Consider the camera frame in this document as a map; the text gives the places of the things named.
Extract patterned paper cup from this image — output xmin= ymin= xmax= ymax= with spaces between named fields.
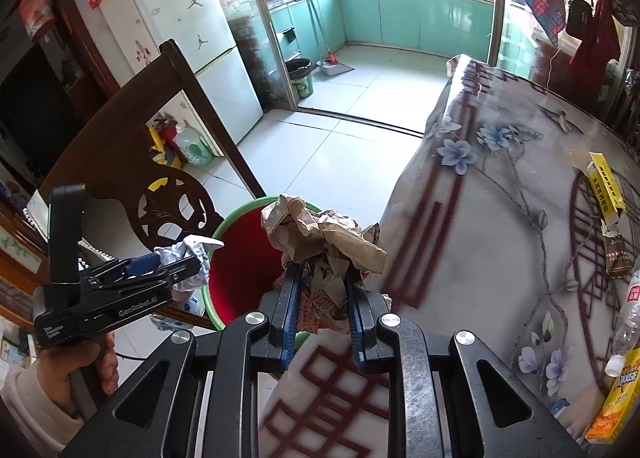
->
xmin=260 ymin=195 xmax=387 ymax=334

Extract small paper ball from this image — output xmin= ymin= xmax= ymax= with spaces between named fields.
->
xmin=153 ymin=234 xmax=224 ymax=302

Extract clear plastic water bottle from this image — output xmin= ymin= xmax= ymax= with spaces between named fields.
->
xmin=604 ymin=260 xmax=639 ymax=378

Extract yellow snack box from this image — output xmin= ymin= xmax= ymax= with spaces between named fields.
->
xmin=586 ymin=348 xmax=639 ymax=444

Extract brown foil wrapper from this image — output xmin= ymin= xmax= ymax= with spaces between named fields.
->
xmin=603 ymin=230 xmax=634 ymax=279

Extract yellow torn paper box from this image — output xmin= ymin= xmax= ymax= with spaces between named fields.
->
xmin=570 ymin=149 xmax=626 ymax=236

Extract teal kitchen cabinets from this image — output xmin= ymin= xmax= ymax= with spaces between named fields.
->
xmin=267 ymin=0 xmax=494 ymax=61

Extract person left hand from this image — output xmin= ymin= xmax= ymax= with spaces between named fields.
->
xmin=37 ymin=331 xmax=121 ymax=419

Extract red bucket green rim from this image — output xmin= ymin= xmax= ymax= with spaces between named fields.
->
xmin=203 ymin=196 xmax=283 ymax=331

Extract dark wooden chair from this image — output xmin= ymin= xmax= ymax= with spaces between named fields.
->
xmin=37 ymin=38 xmax=267 ymax=329

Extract floral table cover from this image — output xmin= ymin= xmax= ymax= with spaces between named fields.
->
xmin=288 ymin=55 xmax=639 ymax=457

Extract red broom with dustpan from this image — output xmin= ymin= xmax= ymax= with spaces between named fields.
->
xmin=307 ymin=0 xmax=354 ymax=77

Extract white refrigerator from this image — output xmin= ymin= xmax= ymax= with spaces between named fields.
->
xmin=100 ymin=0 xmax=262 ymax=142

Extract red hanging garment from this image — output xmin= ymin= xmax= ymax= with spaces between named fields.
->
xmin=570 ymin=0 xmax=620 ymax=102

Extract black small hanging bag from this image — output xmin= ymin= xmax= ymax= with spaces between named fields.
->
xmin=565 ymin=0 xmax=594 ymax=40

